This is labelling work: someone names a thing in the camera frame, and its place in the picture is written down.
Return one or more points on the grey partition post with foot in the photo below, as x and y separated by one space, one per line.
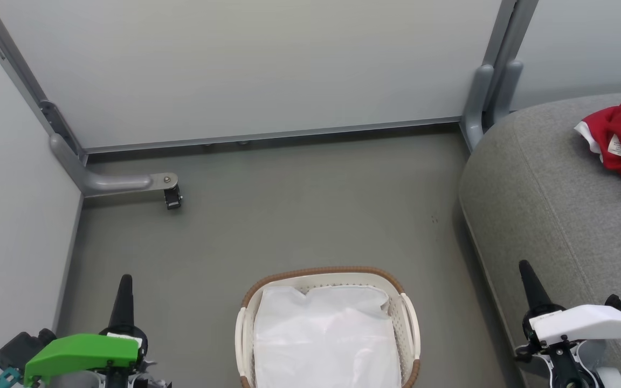
105 183

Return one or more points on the small black caster wheel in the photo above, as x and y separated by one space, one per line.
173 198

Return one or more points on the white liner cloth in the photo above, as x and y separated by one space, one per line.
326 339

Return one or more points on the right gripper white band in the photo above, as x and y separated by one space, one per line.
585 323

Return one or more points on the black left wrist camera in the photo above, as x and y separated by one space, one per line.
25 347

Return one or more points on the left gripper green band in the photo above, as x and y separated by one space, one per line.
84 353

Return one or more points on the grey double partition post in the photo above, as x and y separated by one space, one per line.
477 108

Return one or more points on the grey fabric sofa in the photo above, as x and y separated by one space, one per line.
547 205

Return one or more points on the white laundry basket brown rim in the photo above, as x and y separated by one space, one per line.
407 323

